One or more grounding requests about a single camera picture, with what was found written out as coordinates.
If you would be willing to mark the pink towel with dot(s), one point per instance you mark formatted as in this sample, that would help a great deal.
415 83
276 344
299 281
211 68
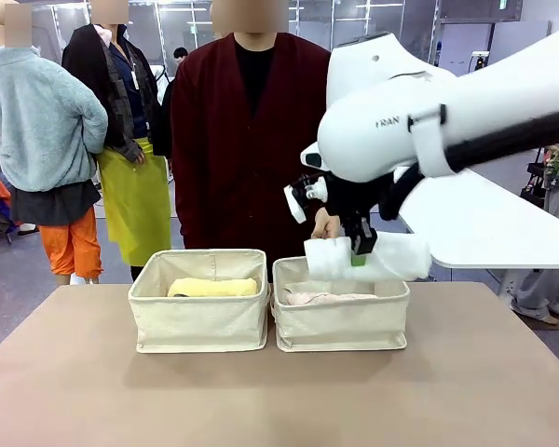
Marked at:
326 299

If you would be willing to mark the background person in black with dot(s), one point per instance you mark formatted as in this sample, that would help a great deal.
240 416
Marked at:
181 53

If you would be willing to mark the mannequin in pale blue fleece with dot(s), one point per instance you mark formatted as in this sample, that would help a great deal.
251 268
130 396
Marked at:
37 121

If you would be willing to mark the black trolley cart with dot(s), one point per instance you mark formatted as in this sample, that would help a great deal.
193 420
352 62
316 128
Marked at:
535 184

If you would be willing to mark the yellow towel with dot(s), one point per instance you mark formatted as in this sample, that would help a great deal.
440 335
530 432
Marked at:
214 287

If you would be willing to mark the person in maroon cardigan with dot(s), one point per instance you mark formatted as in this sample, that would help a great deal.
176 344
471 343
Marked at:
242 153

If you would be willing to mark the person's left hand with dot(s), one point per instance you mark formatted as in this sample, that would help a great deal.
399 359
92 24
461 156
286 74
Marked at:
327 226

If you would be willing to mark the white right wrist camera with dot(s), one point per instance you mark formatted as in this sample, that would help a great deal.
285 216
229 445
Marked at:
295 205

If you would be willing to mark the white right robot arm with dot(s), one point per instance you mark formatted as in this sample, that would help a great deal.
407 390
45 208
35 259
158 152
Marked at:
382 116

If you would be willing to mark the beige fabric basket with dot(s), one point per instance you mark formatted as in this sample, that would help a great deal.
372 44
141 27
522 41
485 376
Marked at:
200 321
340 326

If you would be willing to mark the white towel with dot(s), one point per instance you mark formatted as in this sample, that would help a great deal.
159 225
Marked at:
331 261

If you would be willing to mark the white side table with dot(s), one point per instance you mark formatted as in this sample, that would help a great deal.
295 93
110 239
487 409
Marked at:
494 228

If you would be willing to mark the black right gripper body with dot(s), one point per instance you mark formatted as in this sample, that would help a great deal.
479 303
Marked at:
349 198

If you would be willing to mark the mannequin in black jacket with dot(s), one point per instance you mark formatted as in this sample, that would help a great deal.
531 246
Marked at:
130 186

